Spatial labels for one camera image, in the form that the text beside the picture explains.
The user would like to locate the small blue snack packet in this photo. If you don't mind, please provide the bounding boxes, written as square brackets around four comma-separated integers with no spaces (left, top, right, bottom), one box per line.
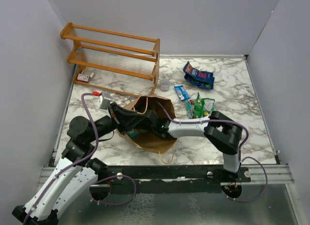
[174,85,190,101]

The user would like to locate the blue red chips bag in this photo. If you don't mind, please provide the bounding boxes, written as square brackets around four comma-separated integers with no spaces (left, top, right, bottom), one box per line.
[183,62,215,83]

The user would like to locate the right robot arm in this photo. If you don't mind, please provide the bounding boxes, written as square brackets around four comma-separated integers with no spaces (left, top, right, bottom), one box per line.
[139,112,243,182]

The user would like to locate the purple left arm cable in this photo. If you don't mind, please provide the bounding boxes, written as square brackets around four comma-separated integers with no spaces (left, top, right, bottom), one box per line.
[22,91,101,225]

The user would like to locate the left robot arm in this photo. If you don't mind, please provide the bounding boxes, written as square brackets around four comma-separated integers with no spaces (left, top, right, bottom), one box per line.
[12,103,156,225]

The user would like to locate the orange wooden shelf rack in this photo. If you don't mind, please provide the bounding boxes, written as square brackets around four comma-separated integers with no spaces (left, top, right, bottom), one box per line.
[60,22,160,97]

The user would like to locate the brown paper bag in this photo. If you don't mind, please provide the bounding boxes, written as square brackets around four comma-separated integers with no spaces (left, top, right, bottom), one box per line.
[118,96,176,164]

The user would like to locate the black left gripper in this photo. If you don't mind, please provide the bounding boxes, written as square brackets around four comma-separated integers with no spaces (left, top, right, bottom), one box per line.
[88,102,147,143]

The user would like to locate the blue green chips bag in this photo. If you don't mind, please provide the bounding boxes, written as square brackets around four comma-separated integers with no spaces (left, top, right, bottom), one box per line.
[184,75,215,90]

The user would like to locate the red white snack packets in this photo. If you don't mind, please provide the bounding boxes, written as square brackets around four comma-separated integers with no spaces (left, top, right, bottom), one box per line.
[186,100,216,119]

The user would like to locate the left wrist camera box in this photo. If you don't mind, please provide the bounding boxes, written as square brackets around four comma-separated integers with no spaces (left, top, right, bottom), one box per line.
[98,93,111,110]

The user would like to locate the green snack packet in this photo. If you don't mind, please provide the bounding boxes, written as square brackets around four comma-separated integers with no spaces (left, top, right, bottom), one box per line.
[192,93,215,118]

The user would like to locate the small clear plastic jar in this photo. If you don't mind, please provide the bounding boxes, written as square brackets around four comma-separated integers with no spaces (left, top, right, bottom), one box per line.
[159,78,170,92]

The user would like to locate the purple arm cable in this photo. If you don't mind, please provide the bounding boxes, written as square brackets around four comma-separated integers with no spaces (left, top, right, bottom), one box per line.
[155,100,268,203]
[22,91,101,225]

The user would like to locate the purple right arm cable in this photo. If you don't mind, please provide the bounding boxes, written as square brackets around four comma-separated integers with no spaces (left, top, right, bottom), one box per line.
[155,100,268,203]

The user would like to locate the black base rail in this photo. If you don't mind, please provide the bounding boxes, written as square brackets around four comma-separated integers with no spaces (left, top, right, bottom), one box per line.
[86,158,250,194]

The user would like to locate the white red small card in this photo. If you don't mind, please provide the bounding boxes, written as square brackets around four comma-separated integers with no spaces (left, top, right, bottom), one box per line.
[77,70,95,83]

